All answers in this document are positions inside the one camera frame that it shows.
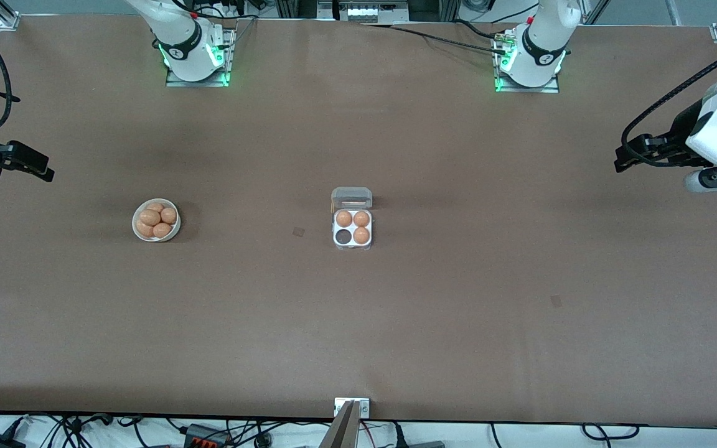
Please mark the white bowl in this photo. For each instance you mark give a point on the white bowl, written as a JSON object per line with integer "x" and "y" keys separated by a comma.
{"x": 172, "y": 236}

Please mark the aluminium camera post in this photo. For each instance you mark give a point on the aluminium camera post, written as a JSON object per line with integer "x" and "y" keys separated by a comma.
{"x": 341, "y": 432}

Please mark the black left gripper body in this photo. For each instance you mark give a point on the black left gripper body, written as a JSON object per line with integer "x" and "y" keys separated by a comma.
{"x": 674, "y": 142}

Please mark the clear plastic egg box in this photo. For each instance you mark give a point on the clear plastic egg box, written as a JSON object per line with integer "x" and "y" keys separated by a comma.
{"x": 352, "y": 196}

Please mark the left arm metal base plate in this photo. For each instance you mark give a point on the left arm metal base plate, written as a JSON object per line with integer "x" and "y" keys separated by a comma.
{"x": 548, "y": 89}

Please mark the brown egg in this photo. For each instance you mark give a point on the brown egg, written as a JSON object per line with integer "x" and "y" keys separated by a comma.
{"x": 150, "y": 217}
{"x": 168, "y": 215}
{"x": 361, "y": 235}
{"x": 162, "y": 231}
{"x": 361, "y": 218}
{"x": 344, "y": 218}
{"x": 157, "y": 206}
{"x": 144, "y": 229}

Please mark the black power adapter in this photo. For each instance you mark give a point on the black power adapter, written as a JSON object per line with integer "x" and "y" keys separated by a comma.
{"x": 0, "y": 443}

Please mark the metal post bracket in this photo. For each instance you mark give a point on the metal post bracket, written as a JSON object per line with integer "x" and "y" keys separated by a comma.
{"x": 365, "y": 407}

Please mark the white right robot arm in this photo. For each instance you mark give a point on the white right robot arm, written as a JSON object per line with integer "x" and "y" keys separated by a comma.
{"x": 187, "y": 53}

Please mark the grey control box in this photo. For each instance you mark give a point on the grey control box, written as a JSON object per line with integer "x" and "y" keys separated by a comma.
{"x": 371, "y": 11}

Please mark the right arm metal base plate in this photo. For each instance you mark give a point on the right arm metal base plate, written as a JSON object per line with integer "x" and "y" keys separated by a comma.
{"x": 178, "y": 83}

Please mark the black power strip red switches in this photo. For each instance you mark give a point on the black power strip red switches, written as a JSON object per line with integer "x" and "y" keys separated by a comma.
{"x": 206, "y": 438}

